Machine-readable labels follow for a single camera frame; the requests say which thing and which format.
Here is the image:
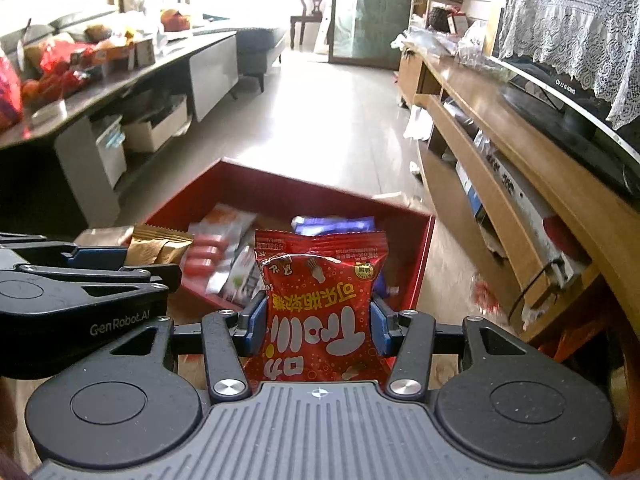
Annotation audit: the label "beige floral tablecloth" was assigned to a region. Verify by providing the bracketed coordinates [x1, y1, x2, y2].
[75, 227, 463, 393]

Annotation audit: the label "red gummy candy packet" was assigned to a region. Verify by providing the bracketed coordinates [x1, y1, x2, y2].
[242, 230, 391, 383]

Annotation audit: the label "white storage bin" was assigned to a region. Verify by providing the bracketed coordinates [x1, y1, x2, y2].
[92, 115, 128, 186]

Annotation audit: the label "red plastic bag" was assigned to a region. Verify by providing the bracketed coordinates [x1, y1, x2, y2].
[37, 40, 96, 78]

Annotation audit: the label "long white media device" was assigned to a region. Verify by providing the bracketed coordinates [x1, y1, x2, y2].
[480, 150, 581, 293]

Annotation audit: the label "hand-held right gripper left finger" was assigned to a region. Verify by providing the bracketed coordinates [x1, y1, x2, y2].
[102, 292, 268, 403]

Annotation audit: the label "white storage box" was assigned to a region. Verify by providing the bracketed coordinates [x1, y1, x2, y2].
[122, 95, 193, 153]

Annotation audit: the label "wooden television cabinet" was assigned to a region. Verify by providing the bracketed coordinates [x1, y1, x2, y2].
[397, 42, 640, 361]

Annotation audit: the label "red purple bag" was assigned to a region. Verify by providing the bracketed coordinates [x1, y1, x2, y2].
[0, 55, 23, 128]

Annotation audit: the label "blue box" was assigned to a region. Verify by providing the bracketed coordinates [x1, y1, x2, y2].
[455, 160, 488, 226]

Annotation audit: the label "grey sofa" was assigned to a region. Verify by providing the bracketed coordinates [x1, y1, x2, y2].
[235, 25, 288, 93]

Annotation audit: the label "white lace cloth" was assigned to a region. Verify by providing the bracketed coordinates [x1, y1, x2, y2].
[497, 0, 640, 131]

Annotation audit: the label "gold snack packet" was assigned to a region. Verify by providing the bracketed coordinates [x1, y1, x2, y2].
[122, 224, 195, 267]

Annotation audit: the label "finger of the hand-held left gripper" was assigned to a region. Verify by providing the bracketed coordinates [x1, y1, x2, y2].
[17, 264, 182, 306]
[0, 232, 128, 270]

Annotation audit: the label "purple snack packet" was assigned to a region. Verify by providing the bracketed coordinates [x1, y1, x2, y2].
[291, 215, 377, 237]

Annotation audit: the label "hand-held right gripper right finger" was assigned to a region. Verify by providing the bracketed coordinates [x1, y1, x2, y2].
[370, 296, 538, 403]

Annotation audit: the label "clear plastic bags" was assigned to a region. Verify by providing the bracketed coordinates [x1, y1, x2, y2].
[400, 20, 488, 68]

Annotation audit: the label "tinted glass door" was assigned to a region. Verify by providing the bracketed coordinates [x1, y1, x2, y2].
[330, 0, 416, 66]

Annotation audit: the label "clear sausage packet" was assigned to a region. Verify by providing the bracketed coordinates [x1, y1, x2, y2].
[180, 235, 231, 281]

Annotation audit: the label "black cable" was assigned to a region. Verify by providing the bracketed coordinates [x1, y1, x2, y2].
[510, 257, 563, 321]

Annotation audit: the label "curved television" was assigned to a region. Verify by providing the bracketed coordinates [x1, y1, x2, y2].
[492, 0, 640, 196]

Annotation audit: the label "red cardboard box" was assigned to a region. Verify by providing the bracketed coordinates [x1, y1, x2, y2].
[142, 157, 437, 358]

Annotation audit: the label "orange cardboard box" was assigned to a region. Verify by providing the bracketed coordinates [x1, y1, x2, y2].
[95, 35, 156, 71]

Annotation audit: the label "dark coffee table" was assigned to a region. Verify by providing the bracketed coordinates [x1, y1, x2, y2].
[0, 30, 240, 241]

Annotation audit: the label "orange plastic bag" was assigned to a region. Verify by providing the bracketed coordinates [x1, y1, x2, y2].
[540, 305, 631, 371]

